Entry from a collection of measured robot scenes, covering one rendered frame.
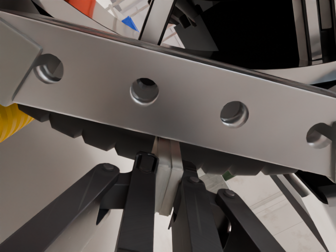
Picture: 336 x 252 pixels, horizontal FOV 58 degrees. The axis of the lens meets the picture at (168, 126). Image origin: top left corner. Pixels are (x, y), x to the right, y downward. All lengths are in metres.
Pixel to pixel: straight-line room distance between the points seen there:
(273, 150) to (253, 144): 0.01
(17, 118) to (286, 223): 9.63
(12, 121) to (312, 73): 0.24
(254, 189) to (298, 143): 8.82
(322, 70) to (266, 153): 0.11
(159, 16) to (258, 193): 8.88
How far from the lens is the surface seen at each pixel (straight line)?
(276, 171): 0.27
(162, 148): 0.18
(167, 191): 0.17
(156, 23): 0.24
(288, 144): 0.16
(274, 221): 9.66
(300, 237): 10.24
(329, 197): 0.39
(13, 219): 1.09
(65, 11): 0.24
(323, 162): 0.17
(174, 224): 0.16
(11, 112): 0.29
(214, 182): 4.06
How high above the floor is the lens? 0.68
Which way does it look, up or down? 8 degrees down
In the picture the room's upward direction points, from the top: 60 degrees clockwise
